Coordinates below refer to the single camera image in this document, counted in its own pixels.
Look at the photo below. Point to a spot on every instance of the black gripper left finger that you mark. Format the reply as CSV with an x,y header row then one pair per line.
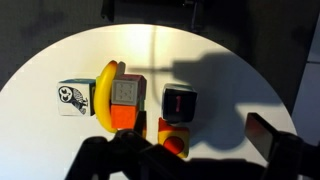
x,y
140,122

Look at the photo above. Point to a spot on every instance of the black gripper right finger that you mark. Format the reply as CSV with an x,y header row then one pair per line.
x,y
261,135

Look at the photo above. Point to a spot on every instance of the red yellow round toy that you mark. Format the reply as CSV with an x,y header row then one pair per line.
x,y
173,140

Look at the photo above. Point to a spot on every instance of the yellow toy banana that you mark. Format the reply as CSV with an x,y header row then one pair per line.
x,y
101,100

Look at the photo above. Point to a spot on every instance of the small orange block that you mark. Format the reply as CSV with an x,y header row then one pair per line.
x,y
123,116

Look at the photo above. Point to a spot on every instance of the dark red-faced block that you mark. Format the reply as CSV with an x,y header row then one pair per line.
x,y
141,86

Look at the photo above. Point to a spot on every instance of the black number one cube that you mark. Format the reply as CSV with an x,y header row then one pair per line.
x,y
178,103

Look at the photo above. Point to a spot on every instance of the small beige block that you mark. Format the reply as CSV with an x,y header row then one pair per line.
x,y
120,69

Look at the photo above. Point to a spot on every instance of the white owl print cube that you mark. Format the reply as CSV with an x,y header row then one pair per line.
x,y
73,98

